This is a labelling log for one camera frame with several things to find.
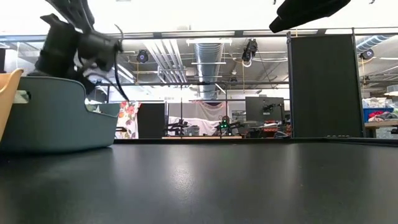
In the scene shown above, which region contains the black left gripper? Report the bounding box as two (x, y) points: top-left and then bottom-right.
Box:
(27, 13), (123, 95)

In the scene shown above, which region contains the silver ventilation duct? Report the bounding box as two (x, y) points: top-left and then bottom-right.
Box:
(193, 42), (225, 99)

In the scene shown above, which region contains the grey hanging cloth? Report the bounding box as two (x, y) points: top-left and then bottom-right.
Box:
(188, 100), (231, 121)

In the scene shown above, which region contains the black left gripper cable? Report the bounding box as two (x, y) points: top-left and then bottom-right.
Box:
(112, 24), (131, 103)

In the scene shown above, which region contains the blue storage bin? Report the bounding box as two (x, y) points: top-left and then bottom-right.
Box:
(363, 106), (396, 123)

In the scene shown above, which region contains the black table mat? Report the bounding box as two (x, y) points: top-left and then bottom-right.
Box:
(0, 138), (398, 224)

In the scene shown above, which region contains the black computer monitor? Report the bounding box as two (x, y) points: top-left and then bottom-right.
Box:
(244, 96), (285, 123)

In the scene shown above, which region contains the blue-grey plastic basket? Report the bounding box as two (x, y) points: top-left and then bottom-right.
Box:
(0, 75), (121, 154)

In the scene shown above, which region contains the tan wooden object at edge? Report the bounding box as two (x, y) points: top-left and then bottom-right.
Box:
(0, 68), (25, 143)

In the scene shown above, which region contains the black room partition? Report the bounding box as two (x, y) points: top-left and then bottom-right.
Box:
(286, 27), (365, 138)

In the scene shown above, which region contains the white draped cloth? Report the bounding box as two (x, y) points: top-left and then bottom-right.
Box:
(167, 116), (220, 136)

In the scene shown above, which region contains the black ceiling cable reel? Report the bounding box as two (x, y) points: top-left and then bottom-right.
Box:
(136, 49), (150, 64)
(241, 38), (259, 63)
(359, 49), (375, 61)

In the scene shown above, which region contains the black cabinet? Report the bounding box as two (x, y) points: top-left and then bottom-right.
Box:
(137, 103), (166, 139)

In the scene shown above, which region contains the background robot with green lights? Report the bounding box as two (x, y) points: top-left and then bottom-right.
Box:
(217, 115), (247, 136)

